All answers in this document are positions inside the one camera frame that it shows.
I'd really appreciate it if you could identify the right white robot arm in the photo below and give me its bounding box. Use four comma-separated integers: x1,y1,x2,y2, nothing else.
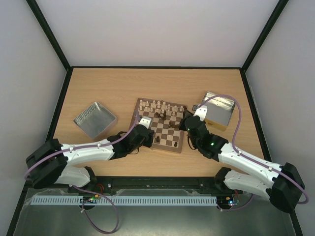
180,108,305,213

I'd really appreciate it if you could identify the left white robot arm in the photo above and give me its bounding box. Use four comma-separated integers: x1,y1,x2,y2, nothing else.
24,124,154,189

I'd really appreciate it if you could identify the wooden chess board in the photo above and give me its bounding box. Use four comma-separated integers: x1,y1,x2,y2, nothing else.
134,98,187,153

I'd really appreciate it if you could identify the gold tin box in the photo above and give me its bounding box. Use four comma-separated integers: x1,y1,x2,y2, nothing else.
205,97,235,131

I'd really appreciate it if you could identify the silver tin lid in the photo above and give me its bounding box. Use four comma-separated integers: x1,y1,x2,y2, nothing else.
73,102,117,139

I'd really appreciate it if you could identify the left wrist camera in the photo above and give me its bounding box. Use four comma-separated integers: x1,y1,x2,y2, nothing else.
139,117,152,129

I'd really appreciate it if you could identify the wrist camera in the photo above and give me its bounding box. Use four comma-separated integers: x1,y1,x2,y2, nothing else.
193,105,208,121
139,117,152,129

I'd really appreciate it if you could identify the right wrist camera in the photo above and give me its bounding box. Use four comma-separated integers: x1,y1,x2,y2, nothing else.
193,105,208,121

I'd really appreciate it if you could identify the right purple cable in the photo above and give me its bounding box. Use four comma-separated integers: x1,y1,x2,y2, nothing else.
196,95,310,212

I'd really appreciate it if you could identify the purple cable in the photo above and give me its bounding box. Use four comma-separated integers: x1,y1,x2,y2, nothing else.
24,110,145,233
196,95,310,212

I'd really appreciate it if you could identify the black mounting rail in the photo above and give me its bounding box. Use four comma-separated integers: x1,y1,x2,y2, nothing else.
82,176,235,196

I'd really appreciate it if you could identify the light blue cable duct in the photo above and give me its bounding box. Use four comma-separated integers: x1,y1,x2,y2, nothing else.
31,195,217,206

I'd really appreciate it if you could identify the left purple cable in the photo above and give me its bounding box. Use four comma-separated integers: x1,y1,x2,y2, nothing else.
24,110,145,233

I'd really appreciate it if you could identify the black enclosure frame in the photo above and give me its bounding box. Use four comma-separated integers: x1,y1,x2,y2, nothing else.
4,0,305,236

